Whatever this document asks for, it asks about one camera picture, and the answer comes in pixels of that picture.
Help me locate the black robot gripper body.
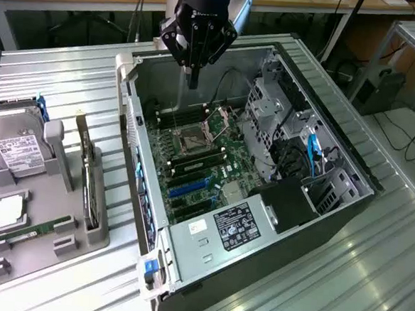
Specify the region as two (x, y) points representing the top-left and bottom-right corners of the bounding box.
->
(176, 0), (234, 28)

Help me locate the black graphics card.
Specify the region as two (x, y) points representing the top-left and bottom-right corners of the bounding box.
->
(67, 108), (109, 233)

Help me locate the black RAM slot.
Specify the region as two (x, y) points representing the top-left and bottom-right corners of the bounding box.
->
(157, 111), (207, 133)
(155, 103), (205, 123)
(166, 143), (226, 168)

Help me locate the metal socket cover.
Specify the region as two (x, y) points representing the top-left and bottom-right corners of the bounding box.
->
(200, 104), (234, 137)

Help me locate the grey metal disk bay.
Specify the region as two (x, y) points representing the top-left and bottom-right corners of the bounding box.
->
(239, 75), (321, 182)

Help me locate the CPU socket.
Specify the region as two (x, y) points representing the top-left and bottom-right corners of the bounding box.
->
(176, 124), (206, 153)

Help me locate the green motherboard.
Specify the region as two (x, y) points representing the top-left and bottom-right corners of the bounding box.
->
(138, 97), (271, 231)

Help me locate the installed RAM stick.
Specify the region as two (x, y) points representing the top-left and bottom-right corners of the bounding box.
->
(171, 154), (227, 176)

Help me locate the black expansion slot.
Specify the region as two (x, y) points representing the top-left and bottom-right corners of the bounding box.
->
(166, 172), (208, 192)
(170, 195), (217, 214)
(172, 203), (218, 225)

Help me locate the blue expansion slot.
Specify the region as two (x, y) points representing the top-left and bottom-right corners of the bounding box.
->
(168, 181), (209, 201)

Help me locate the silver chipset heatsink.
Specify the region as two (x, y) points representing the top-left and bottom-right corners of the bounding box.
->
(221, 183), (246, 206)

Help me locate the open black PC case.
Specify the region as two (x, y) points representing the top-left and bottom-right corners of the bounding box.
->
(97, 31), (394, 311)

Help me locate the hard disk with blue carrier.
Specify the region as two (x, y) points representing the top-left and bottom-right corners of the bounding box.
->
(0, 90), (53, 181)

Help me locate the small metal disk bay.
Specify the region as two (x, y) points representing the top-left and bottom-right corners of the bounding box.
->
(300, 164), (375, 218)

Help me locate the round white table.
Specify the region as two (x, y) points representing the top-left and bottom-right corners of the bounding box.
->
(357, 104), (415, 185)

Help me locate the grey power supply unit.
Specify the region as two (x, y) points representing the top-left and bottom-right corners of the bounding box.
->
(164, 192), (282, 293)

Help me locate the grey parts rack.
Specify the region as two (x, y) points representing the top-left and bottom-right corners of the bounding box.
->
(0, 116), (120, 300)

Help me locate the blue case latch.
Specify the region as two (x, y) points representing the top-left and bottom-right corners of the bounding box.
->
(142, 259), (159, 278)

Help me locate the silver CPU chip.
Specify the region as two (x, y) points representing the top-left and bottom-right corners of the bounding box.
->
(0, 195), (26, 231)

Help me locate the green RAM stick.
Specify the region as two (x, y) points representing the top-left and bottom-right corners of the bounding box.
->
(0, 214), (72, 254)

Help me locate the black curved wire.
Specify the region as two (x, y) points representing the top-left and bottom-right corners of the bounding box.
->
(208, 65), (252, 107)

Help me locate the hanging black cable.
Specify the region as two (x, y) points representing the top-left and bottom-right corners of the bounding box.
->
(127, 0), (149, 44)

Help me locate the wooden desk with grey frame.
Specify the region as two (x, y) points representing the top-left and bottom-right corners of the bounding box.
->
(0, 0), (415, 81)

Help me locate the black wire bundle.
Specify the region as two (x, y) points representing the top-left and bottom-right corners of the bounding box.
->
(266, 135), (313, 182)

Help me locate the blue flat wire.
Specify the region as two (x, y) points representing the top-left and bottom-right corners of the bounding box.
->
(303, 131), (325, 180)

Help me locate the dark box with handle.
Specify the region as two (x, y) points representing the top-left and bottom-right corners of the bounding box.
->
(351, 65), (407, 119)

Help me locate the black plastic cable shroud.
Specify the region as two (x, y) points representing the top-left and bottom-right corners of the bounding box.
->
(246, 173), (323, 238)

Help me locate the black cable on white table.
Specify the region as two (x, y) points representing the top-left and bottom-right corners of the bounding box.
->
(370, 109), (415, 167)

